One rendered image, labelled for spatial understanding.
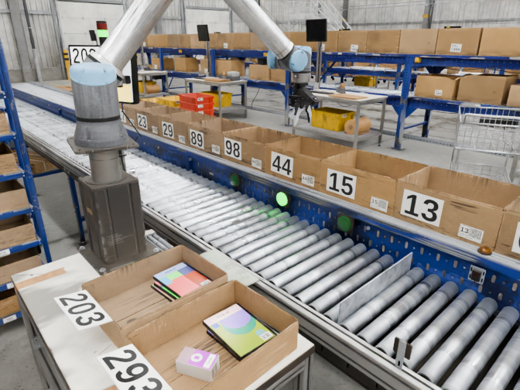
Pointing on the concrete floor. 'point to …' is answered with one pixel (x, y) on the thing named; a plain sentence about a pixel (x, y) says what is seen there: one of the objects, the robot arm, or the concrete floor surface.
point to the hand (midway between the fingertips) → (302, 123)
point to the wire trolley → (486, 139)
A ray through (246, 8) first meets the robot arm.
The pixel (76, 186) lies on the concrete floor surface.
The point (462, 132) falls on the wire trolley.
